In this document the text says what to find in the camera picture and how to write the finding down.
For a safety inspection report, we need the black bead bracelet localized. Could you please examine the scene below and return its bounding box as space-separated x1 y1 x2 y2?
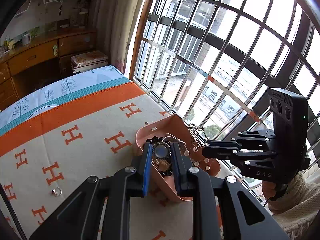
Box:
146 135 175 178

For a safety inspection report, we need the pink jewelry box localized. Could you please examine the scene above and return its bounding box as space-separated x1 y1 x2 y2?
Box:
135 114 221 203

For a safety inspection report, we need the pink smart watch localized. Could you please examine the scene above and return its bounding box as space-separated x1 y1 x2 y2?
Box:
162 133 186 146

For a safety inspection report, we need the blue flower brooch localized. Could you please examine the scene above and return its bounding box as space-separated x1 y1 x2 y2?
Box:
152 141 170 159

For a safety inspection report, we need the right hand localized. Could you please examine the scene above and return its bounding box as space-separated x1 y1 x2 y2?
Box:
261 181 288 202

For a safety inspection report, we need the orange H pattern blanket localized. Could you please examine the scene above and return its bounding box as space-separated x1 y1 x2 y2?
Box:
0 81 226 240

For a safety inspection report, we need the blue patterned bed sheet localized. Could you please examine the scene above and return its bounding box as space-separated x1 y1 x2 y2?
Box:
1 66 129 135

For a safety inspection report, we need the stack of books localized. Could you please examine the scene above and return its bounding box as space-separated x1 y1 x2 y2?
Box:
71 50 108 74

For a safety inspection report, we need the wooden desk with drawers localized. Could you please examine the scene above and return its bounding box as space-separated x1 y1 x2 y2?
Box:
1 28 97 110

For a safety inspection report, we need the white mug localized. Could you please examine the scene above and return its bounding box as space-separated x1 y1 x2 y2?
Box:
22 33 31 46

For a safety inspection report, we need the beige curtain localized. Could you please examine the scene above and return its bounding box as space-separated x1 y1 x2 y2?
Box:
90 0 144 73

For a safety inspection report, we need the wooden bookshelf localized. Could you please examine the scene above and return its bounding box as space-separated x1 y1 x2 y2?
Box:
9 0 85 33

